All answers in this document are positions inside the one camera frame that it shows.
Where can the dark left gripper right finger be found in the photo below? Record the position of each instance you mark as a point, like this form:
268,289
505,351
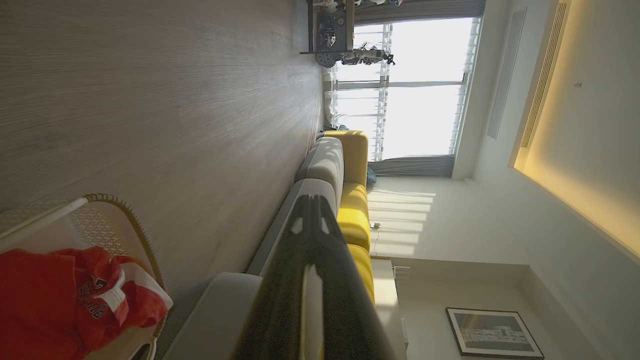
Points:
350,320

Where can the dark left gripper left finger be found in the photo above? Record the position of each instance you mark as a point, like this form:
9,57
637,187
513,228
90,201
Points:
272,310

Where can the red and white garment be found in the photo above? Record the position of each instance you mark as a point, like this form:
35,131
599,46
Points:
40,305

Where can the yellow sofa back cushion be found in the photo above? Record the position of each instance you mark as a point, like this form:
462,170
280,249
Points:
364,270
354,215
355,155

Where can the white side cabinet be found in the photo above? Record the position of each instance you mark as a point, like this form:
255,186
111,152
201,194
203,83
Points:
386,295

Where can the blue cushion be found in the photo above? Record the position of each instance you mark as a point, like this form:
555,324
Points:
371,177

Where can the grey curtain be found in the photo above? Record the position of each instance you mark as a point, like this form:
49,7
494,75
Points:
420,9
410,166

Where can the white perforated laundry basket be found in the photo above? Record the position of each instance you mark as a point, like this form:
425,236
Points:
107,225

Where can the large bright window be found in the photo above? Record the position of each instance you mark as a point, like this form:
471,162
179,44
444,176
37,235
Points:
425,100

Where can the wheeled machine by window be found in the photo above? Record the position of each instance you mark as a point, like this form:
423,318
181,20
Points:
362,56

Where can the dark table with equipment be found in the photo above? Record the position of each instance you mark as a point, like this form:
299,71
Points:
330,27

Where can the white ceiling access panel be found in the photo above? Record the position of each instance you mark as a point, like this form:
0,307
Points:
506,75

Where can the long ceiling air vent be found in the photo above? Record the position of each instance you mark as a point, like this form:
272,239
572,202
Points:
542,80

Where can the black framed wall picture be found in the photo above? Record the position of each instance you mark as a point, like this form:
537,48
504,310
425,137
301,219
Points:
492,332

